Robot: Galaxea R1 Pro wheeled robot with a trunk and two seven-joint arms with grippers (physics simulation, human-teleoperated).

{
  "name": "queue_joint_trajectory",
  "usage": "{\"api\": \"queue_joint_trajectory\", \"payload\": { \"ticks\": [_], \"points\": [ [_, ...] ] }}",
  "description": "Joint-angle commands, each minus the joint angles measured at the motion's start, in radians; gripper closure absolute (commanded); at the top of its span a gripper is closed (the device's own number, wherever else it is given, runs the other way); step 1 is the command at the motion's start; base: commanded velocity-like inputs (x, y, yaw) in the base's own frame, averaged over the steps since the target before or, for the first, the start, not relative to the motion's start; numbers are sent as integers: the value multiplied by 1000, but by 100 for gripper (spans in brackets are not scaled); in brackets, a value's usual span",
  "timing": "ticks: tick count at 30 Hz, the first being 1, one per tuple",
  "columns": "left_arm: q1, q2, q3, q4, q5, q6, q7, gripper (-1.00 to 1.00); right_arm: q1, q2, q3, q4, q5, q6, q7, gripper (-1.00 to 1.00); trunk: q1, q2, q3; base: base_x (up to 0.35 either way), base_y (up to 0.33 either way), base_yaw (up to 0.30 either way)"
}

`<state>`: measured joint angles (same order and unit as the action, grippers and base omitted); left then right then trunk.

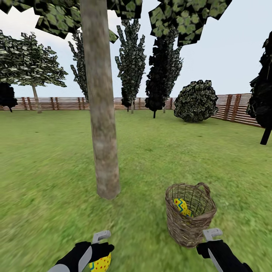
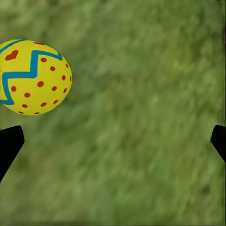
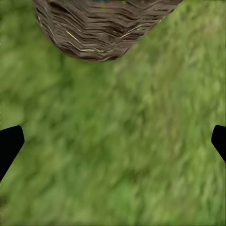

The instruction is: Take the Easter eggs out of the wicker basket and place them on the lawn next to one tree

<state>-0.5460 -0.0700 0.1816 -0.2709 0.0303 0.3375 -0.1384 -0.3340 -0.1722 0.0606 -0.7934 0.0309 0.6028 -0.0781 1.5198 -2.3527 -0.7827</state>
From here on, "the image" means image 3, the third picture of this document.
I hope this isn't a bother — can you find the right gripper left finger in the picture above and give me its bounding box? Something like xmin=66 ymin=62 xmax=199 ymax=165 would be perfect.
xmin=0 ymin=125 xmax=24 ymax=182

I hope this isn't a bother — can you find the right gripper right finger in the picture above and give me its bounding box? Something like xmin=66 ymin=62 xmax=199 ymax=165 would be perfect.
xmin=211 ymin=125 xmax=226 ymax=163

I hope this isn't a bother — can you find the wicker basket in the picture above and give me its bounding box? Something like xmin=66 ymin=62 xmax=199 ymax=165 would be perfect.
xmin=31 ymin=0 xmax=183 ymax=63

